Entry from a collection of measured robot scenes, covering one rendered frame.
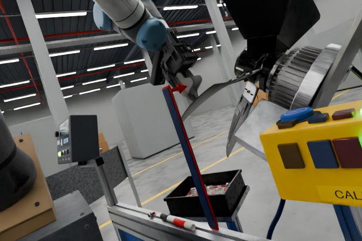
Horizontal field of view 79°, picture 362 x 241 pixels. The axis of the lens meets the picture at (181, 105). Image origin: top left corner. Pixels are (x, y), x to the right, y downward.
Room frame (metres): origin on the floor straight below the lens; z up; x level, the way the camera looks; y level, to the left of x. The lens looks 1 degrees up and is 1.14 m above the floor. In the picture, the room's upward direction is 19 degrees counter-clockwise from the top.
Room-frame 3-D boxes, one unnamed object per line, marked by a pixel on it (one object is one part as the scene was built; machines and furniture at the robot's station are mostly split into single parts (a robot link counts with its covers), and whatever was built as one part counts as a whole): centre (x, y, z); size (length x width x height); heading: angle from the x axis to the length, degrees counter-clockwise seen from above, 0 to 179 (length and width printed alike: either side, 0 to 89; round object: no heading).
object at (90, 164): (0.94, 0.45, 1.04); 0.24 x 0.03 x 0.03; 42
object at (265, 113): (0.66, -0.22, 0.98); 0.20 x 0.16 x 0.20; 42
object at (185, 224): (0.56, 0.11, 0.87); 0.14 x 0.01 x 0.01; 38
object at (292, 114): (0.29, -0.14, 1.08); 0.04 x 0.04 x 0.02
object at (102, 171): (0.87, 0.38, 0.96); 0.03 x 0.03 x 0.20; 42
